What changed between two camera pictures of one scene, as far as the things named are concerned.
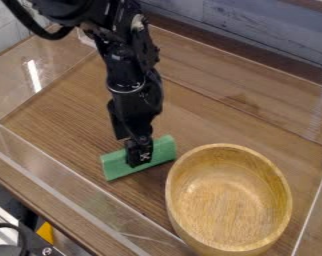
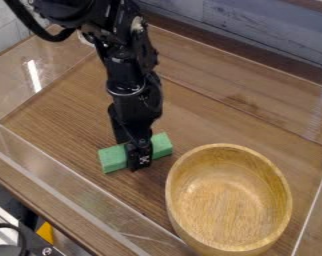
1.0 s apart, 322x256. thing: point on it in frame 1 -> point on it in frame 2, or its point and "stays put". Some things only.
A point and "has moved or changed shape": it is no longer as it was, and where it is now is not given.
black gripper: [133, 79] stays put
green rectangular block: [115, 162] has moved or changed shape
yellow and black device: [45, 240] stays put
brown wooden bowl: [228, 200] stays put
